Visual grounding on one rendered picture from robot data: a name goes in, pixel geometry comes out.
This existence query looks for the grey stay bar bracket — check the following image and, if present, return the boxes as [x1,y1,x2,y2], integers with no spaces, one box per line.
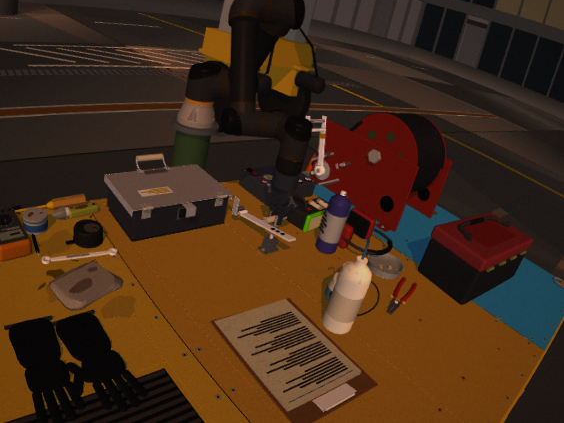
[257,234,280,255]

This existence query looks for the yellow vehicle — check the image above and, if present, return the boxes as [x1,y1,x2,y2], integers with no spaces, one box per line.
[198,25,318,98]

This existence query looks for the brown clipboard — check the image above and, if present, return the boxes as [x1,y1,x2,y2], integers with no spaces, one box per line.
[212,297,379,423]

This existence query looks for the white lid handle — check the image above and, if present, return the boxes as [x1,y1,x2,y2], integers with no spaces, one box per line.
[134,153,168,175]

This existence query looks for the black box with red lid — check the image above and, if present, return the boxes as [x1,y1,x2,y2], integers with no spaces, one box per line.
[417,212,534,306]

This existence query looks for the orange multimeter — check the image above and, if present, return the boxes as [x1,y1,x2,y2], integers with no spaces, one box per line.
[0,207,33,263]

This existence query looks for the yellow screwdriver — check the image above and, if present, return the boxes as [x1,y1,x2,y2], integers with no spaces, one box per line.
[14,192,88,214]

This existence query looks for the dark control panel box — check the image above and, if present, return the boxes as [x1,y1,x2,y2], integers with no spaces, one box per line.
[239,166,317,206]

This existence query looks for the purple spray can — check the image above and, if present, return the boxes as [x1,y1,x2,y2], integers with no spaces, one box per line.
[314,190,352,255]

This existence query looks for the printed paper sheet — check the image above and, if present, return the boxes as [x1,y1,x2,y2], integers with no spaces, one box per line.
[214,299,363,413]

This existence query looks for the white wrench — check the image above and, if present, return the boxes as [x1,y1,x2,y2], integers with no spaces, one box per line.
[41,247,119,266]

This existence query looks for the black floor grating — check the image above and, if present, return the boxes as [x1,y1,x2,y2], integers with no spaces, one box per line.
[6,368,206,423]

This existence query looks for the black tape roll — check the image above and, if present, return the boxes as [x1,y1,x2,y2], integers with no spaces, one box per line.
[65,218,105,250]

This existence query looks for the dark battery box body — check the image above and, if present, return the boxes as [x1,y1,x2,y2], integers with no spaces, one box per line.
[106,191,232,242]

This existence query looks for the black glove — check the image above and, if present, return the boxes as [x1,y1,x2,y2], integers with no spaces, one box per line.
[4,316,87,423]
[54,310,149,411]

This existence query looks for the white stay bar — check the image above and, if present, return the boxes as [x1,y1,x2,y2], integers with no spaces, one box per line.
[231,195,297,243]

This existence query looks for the grey round dish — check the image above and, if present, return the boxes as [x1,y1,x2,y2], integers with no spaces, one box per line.
[366,252,405,281]

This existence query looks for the white brake lever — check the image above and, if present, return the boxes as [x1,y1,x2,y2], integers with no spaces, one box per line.
[305,114,336,182]

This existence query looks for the grey door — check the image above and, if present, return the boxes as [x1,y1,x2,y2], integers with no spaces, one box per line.
[455,14,491,68]
[369,0,398,38]

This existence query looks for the stained grey tray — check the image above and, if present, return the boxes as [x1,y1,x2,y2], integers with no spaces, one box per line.
[48,259,125,311]

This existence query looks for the thin black hose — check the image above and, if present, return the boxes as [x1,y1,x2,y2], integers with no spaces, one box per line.
[259,0,319,78]

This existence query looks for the blue mat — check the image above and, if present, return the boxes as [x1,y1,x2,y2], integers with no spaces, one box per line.
[314,182,564,351]

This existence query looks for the red cable reel frame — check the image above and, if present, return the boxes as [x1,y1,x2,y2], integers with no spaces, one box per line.
[308,111,454,233]

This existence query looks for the red handled pliers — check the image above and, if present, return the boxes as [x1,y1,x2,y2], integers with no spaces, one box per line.
[385,276,418,316]

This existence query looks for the grey battery lid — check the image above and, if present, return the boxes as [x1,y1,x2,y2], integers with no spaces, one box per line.
[103,163,233,220]

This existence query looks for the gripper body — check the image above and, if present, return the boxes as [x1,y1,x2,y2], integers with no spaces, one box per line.
[268,173,303,208]

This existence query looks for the black box handle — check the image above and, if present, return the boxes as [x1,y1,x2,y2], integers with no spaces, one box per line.
[457,215,512,242]

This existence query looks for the dark tray with green end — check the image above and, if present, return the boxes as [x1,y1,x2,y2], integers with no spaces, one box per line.
[286,194,329,233]

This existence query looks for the black cylinder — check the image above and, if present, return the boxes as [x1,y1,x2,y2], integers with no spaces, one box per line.
[294,70,328,96]

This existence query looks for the blue and white tin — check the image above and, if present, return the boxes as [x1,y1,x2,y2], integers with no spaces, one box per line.
[21,206,49,235]

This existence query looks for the small red box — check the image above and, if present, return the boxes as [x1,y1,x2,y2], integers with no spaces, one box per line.
[338,207,377,250]

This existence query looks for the green torch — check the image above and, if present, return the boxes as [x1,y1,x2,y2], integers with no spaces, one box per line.
[51,201,101,222]

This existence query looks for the white plastic bottle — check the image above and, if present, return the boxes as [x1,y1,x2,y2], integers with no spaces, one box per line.
[321,254,373,336]

